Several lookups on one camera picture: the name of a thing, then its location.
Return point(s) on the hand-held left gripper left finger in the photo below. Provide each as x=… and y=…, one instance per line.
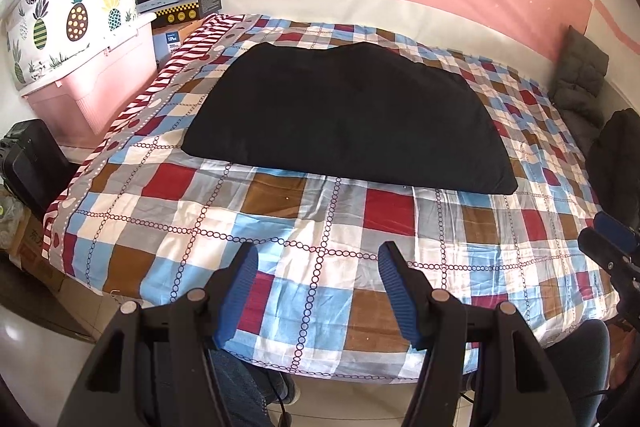
x=240, y=292

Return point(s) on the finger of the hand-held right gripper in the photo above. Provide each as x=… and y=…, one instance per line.
x=612, y=232

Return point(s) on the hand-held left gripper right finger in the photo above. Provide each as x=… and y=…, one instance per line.
x=396, y=294

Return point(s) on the black garment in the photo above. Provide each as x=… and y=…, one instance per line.
x=350, y=117

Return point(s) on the black jacket on chair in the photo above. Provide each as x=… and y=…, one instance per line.
x=617, y=157

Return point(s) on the person's right leg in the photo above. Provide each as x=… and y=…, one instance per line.
x=580, y=372

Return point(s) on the person's leg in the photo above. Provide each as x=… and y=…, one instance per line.
x=580, y=372
x=245, y=392

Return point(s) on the person's left leg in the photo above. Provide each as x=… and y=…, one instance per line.
x=245, y=392

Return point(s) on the checked bed sheet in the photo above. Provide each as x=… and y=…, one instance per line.
x=320, y=227

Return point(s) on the grey padded cushion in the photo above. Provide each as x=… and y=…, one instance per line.
x=577, y=77

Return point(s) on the cardboard box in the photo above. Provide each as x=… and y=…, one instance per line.
x=30, y=247

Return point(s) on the black bag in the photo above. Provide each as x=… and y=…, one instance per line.
x=35, y=167

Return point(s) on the pink plastic storage box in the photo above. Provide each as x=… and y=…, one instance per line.
x=100, y=92

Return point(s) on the blue and white box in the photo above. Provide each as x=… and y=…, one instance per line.
x=170, y=44

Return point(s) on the pineapple print pillow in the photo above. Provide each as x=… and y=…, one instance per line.
x=60, y=7

